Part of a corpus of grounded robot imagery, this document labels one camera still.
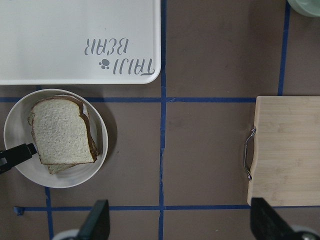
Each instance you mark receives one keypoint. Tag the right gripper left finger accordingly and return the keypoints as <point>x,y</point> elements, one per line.
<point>97,224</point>

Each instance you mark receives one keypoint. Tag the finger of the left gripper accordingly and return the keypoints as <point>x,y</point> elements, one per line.
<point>12,157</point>

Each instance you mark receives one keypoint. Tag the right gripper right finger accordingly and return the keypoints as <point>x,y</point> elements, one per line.
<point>266,223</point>

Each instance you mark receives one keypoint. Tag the white round plate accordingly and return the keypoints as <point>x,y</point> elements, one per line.
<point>68,133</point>

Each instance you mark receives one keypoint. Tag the bread slice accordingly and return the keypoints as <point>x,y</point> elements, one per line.
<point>62,167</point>
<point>62,131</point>

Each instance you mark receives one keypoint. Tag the bread slice on plate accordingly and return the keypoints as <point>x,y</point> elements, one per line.
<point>62,167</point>

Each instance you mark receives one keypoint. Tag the wooden cutting board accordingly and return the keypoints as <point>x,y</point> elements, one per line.
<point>285,168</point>

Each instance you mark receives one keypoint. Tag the cream bear tray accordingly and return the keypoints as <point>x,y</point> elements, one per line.
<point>71,42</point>

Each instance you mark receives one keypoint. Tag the light green bowl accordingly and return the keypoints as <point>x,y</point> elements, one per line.
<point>309,8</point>

